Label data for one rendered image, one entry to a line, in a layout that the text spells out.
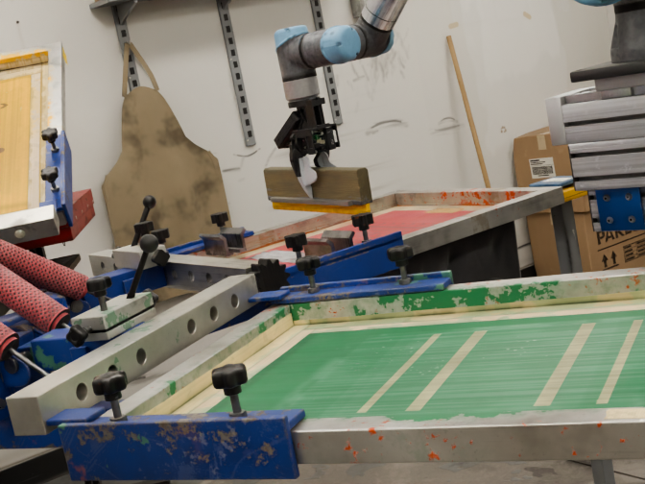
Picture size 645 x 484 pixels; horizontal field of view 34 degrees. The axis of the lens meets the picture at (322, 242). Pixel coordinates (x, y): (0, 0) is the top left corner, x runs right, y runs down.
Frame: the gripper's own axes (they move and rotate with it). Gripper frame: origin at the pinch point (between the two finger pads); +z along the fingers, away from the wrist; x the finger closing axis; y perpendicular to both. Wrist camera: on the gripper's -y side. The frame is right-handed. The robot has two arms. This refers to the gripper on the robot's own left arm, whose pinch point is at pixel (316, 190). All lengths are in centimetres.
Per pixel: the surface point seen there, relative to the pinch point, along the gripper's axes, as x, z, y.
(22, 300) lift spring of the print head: -78, 0, 28
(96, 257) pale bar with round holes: -41, 5, -30
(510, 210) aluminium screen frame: 28.4, 11.7, 29.0
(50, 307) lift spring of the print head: -75, 2, 31
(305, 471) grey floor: 47, 109, -110
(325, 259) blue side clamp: -21.6, 8.9, 30.1
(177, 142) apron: 71, -7, -196
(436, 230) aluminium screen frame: 7.1, 10.7, 29.0
